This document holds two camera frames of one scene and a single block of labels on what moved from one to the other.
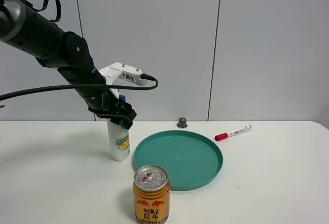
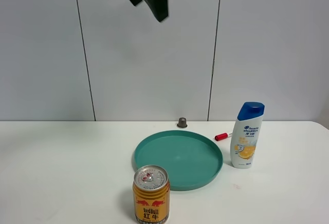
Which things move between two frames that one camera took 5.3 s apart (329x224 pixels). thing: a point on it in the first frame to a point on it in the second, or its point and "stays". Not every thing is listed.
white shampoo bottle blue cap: (119, 138) to (245, 134)
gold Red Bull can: (151, 194) stays
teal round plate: (193, 161) stays
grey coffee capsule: (182, 123) stays
